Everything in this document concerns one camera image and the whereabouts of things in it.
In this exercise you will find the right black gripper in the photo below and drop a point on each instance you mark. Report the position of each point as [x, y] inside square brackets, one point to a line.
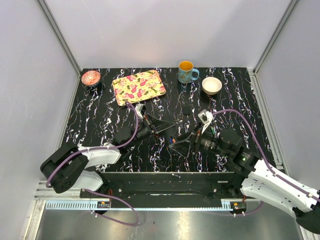
[183, 147]

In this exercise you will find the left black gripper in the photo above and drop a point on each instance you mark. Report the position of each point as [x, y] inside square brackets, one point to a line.
[158, 126]

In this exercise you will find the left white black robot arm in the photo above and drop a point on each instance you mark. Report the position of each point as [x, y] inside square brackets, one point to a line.
[67, 166]

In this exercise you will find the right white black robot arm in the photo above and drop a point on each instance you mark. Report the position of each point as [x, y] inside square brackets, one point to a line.
[256, 177]

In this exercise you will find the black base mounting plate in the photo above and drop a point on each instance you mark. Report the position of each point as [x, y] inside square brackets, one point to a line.
[212, 185]

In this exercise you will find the floral yellow pink tray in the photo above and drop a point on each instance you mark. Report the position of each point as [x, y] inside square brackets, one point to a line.
[138, 87]

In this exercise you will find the blue mug orange inside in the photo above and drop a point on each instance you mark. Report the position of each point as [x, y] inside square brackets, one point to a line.
[187, 73]

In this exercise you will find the cream white bowl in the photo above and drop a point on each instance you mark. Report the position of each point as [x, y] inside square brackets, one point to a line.
[211, 85]

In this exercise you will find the red patterned bowl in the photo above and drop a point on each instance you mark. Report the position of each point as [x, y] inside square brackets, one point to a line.
[91, 78]

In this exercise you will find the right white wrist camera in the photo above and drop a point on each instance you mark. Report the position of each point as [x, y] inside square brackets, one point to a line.
[206, 118]

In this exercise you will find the white slotted cable duct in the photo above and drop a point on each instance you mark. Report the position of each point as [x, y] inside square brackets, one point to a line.
[84, 205]

